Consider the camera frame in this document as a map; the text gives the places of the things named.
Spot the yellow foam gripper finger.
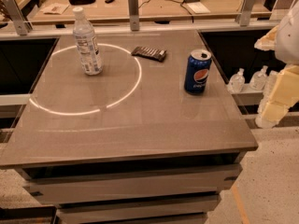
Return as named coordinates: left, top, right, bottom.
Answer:
left=254, top=26, right=278, bottom=51
left=255, top=64, right=299, bottom=129

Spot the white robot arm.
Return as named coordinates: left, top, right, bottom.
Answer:
left=254, top=2, right=299, bottom=129

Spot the right clear sanitizer bottle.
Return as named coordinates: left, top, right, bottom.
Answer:
left=249, top=65, right=267, bottom=91

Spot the clear sanitizer bottle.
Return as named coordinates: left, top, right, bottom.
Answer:
left=249, top=65, right=267, bottom=91
left=228, top=68, right=245, bottom=93

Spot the left clear sanitizer bottle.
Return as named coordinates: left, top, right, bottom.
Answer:
left=228, top=68, right=245, bottom=93

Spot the chocolate rxbar wrapper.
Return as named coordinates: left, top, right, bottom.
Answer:
left=131, top=46, right=166, bottom=63

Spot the clear plastic water bottle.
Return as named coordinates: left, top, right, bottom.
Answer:
left=73, top=7, right=103, bottom=76

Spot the blue pepsi can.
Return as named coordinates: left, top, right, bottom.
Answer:
left=184, top=49, right=212, bottom=95

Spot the white paper sheet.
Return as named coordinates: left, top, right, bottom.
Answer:
left=187, top=2, right=210, bottom=14

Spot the grey drawer cabinet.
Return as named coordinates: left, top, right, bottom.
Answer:
left=17, top=153, right=242, bottom=224

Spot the small black remote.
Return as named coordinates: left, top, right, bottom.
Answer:
left=105, top=0, right=115, bottom=4

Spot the black object on desk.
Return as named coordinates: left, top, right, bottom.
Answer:
left=69, top=0, right=96, bottom=6

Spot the brown paper envelope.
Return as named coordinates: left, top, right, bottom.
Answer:
left=42, top=3, right=68, bottom=15

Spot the right metal bracket post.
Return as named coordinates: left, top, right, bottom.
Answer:
left=235, top=0, right=255, bottom=26

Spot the metal bracket post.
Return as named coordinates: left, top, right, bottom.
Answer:
left=128, top=0, right=139, bottom=31
left=3, top=0, right=33, bottom=35
left=235, top=0, right=255, bottom=26

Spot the middle metal bracket post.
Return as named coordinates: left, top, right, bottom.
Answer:
left=128, top=0, right=139, bottom=31

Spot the left metal bracket post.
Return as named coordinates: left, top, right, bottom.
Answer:
left=3, top=0, right=33, bottom=35

